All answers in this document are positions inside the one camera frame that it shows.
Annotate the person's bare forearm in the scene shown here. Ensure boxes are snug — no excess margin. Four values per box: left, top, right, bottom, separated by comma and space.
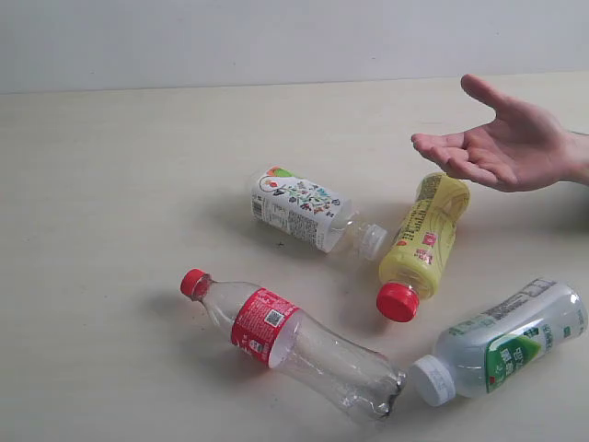
569, 132, 589, 186

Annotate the clear bottle green white label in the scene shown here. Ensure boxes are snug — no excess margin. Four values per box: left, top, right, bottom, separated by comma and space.
409, 278, 588, 407

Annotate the yellow bottle red cap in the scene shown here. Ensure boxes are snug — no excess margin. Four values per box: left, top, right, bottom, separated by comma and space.
376, 172, 470, 322

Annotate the person's open hand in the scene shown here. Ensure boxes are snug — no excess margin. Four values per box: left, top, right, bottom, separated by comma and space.
411, 75, 576, 192

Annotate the clear cola bottle red label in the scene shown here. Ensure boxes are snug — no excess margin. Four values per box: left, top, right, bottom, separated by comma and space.
180, 269, 406, 423

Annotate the clear bottle floral white label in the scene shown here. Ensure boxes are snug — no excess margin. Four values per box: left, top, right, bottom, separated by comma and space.
248, 166, 391, 262

